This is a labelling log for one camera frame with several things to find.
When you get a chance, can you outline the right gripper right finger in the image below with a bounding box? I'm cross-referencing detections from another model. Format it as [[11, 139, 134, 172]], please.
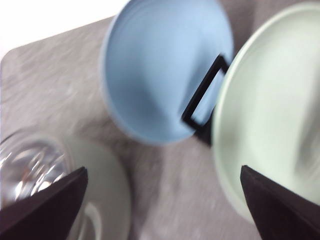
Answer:
[[240, 165, 320, 240]]

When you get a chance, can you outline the black dish rack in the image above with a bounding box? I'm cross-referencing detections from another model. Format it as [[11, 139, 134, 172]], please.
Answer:
[[181, 54, 230, 147]]

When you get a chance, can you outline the blue plate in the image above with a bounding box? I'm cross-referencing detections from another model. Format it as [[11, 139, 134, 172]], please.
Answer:
[[100, 0, 234, 145]]

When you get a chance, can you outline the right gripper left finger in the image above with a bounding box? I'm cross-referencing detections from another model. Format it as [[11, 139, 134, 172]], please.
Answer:
[[0, 167, 88, 240]]

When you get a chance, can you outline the green electric steamer pot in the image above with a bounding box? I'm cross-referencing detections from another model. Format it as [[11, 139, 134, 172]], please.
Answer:
[[0, 132, 132, 240]]

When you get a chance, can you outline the grey table mat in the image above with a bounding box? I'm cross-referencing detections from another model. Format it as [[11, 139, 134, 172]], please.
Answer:
[[0, 0, 320, 240]]

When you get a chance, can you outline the green plate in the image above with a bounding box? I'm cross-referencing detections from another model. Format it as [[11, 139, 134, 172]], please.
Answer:
[[212, 2, 320, 220]]

